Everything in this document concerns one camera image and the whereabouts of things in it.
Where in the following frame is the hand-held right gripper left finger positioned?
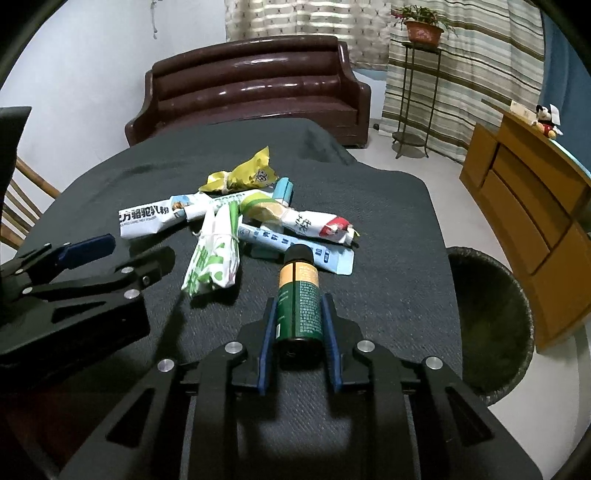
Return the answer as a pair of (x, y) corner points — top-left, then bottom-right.
(60, 295), (278, 480)

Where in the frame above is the potted plant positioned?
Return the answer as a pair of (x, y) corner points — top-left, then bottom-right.
(392, 4), (458, 49)

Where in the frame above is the tissue box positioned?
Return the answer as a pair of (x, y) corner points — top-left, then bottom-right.
(510, 100), (539, 123)

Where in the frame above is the trash bin with black bag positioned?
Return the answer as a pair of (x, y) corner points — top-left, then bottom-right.
(445, 247), (535, 407)

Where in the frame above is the wooden cabinet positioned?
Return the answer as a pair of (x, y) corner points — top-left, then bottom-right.
(459, 99), (591, 355)

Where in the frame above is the beige patterned curtain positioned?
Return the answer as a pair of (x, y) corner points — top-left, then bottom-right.
(225, 0), (393, 70)

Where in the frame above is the dark grey tablecloth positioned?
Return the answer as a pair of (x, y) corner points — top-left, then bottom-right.
(0, 117), (465, 480)

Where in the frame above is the white red wrapper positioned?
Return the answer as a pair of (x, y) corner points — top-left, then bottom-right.
(277, 208), (361, 245)

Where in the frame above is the brown leather sofa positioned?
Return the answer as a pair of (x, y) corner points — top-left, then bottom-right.
(124, 36), (372, 149)

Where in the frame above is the striped curtain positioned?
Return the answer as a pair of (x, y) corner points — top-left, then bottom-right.
(381, 0), (546, 164)

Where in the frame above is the white printed powder packet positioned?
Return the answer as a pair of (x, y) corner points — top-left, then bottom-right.
(117, 194), (208, 239)

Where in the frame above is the wooden chair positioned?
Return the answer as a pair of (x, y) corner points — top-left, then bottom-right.
(0, 157), (61, 252)

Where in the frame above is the blue curtain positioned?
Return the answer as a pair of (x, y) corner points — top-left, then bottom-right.
(538, 14), (591, 176)

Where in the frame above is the yellow foil wrapper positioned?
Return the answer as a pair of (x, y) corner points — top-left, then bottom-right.
(198, 147), (278, 195)

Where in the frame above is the green spray can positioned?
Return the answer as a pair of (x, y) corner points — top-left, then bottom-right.
(276, 244), (324, 358)

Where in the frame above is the mouse plush toy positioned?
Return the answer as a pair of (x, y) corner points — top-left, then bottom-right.
(531, 104), (564, 139)

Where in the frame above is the green white plastic bag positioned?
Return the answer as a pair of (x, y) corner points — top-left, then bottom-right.
(181, 203), (242, 298)

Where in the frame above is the teal white box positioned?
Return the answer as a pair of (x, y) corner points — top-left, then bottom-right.
(272, 176), (294, 206)

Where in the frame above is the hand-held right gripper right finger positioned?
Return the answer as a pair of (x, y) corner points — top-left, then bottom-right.
(322, 293), (544, 480)

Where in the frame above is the green beige snack wrapper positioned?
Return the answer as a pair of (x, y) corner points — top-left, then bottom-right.
(240, 191), (288, 223)

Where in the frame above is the rolled white green packet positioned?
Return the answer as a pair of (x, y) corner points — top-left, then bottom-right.
(184, 191), (259, 223)

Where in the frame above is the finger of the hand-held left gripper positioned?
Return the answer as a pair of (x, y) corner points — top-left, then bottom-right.
(0, 248), (176, 365)
(0, 234), (116, 296)

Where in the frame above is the light blue long box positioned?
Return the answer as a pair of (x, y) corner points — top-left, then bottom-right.
(238, 224), (355, 276)

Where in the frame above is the metal plant stand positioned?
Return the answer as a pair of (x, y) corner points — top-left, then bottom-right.
(392, 41), (443, 160)

